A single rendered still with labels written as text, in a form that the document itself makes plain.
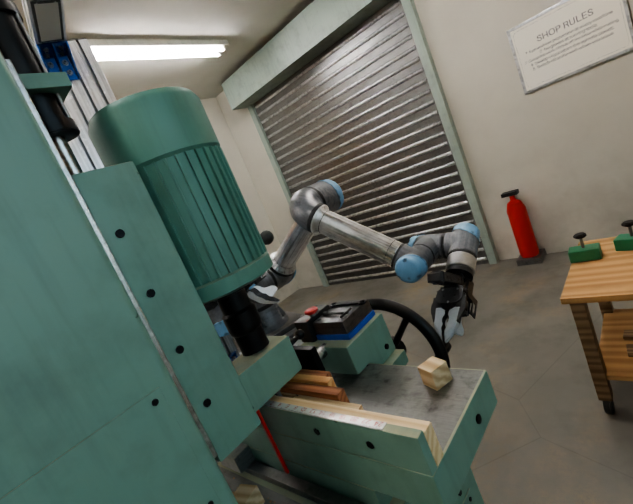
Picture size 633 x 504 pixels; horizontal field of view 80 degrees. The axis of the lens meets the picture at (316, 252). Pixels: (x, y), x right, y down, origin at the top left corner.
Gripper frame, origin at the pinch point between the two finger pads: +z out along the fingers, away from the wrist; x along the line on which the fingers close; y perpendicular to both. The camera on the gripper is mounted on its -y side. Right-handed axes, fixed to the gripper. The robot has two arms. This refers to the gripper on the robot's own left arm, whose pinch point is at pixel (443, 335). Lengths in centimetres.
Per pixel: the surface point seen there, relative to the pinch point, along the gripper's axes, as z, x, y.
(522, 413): -19, 19, 105
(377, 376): 19.6, -1.2, -21.2
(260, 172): -261, 324, 57
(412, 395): 22.9, -10.4, -23.1
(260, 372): 27.6, 8.1, -38.9
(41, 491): 49, 0, -61
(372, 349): 13.4, 3.3, -19.3
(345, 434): 32.7, -7.8, -32.7
